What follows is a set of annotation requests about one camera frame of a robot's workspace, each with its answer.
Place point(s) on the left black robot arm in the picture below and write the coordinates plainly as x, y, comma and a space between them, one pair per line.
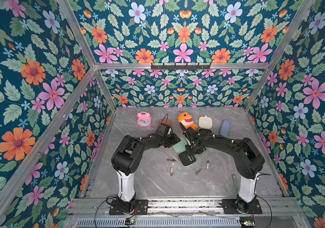
126, 161

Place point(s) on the silver small nail clipper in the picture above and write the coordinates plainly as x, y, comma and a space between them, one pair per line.
207, 164

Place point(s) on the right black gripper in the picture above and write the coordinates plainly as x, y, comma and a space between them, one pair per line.
191, 141

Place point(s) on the green nail file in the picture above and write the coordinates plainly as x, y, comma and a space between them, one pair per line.
234, 181

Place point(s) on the brown metal nail clipper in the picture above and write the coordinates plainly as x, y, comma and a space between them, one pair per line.
198, 171

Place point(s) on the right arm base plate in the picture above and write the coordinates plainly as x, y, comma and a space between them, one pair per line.
234, 206

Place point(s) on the pink alarm clock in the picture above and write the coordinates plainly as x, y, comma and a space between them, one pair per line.
144, 119

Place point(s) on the white vented cable duct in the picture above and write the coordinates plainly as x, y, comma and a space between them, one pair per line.
160, 222

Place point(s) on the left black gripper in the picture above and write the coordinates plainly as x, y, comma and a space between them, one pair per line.
174, 140

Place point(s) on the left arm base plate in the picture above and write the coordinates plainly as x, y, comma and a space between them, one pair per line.
137, 206

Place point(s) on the blue closed case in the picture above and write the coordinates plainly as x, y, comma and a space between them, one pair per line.
225, 128

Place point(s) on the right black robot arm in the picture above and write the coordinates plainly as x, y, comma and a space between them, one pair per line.
247, 158

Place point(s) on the brown clipper case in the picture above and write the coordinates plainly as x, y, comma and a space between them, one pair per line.
165, 122

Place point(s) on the orange shark plush toy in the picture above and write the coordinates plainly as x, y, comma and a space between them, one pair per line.
186, 120

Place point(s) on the black wall hook rail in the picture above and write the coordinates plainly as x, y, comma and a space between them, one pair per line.
181, 66

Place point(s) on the green clipper case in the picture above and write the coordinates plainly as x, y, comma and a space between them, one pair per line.
184, 158

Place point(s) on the cream open clipper case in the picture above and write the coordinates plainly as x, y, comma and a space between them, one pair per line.
205, 123

